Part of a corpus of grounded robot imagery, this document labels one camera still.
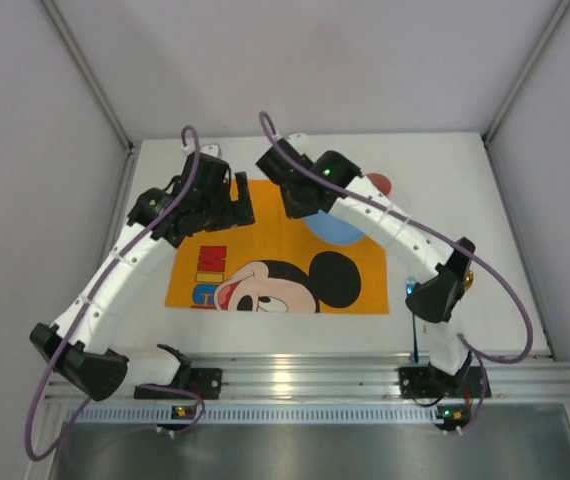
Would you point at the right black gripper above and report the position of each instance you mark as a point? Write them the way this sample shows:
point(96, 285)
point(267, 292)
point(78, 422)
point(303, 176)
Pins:
point(297, 203)

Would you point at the aluminium mounting rail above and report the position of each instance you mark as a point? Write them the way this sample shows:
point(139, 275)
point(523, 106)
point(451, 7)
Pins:
point(283, 357)

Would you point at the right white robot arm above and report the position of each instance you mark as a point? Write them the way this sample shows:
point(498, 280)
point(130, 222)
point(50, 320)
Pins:
point(335, 185)

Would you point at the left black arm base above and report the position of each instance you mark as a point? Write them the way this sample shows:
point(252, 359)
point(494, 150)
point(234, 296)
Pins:
point(206, 383)

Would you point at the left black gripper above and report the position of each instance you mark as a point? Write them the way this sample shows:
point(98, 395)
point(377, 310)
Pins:
point(241, 201)

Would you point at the blue metal fork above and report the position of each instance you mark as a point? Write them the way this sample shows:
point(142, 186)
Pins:
point(409, 288)

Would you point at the orange Mickey Mouse placemat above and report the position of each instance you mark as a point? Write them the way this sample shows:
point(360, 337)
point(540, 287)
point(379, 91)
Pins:
point(278, 265)

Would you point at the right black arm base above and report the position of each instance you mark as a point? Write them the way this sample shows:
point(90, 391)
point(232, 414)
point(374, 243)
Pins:
point(425, 382)

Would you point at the perforated cable duct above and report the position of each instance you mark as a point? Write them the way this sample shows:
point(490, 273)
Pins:
point(236, 414)

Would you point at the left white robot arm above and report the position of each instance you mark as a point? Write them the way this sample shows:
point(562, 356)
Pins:
point(79, 345)

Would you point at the gold ornate spoon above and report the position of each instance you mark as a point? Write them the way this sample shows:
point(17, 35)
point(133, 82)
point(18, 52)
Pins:
point(469, 280)

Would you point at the light blue plate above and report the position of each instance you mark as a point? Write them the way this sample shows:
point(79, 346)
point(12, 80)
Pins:
point(333, 230)

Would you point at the pink plastic cup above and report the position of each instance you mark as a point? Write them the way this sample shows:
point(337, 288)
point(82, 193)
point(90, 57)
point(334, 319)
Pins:
point(381, 182)

